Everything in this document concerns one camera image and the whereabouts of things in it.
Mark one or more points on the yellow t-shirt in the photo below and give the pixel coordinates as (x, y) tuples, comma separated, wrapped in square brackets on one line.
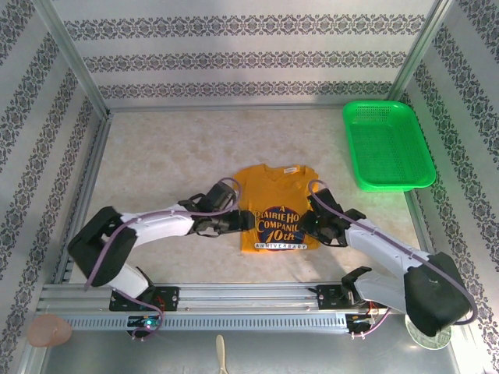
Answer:
[(273, 195)]

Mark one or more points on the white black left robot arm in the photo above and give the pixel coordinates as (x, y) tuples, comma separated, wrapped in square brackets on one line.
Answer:
[(156, 226)]

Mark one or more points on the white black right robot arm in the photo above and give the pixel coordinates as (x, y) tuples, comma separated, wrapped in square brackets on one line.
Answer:
[(390, 249)]

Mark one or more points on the green plastic mesh basket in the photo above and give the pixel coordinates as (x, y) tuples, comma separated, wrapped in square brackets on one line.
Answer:
[(390, 148)]

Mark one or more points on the small circuit board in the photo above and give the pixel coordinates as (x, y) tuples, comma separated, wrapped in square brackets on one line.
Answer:
[(360, 319), (144, 322)]

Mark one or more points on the cream wooden spoon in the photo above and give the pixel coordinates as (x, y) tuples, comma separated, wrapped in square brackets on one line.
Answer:
[(220, 350)]

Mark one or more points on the green patterned round plate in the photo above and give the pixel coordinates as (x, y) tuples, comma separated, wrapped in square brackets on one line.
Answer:
[(432, 342)]

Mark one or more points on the translucent pink cup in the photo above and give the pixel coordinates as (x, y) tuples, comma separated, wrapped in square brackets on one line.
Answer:
[(48, 331)]

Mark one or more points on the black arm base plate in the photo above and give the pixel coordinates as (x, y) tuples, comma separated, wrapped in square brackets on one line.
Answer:
[(327, 298), (169, 298)]

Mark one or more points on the long aluminium mounting rail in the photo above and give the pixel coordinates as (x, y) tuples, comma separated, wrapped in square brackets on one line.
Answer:
[(249, 298)]

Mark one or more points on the aluminium frame bar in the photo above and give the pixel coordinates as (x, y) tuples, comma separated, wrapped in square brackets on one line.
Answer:
[(234, 107)]

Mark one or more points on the aluminium frame post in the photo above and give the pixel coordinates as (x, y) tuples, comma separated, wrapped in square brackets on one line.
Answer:
[(420, 50), (75, 58)]

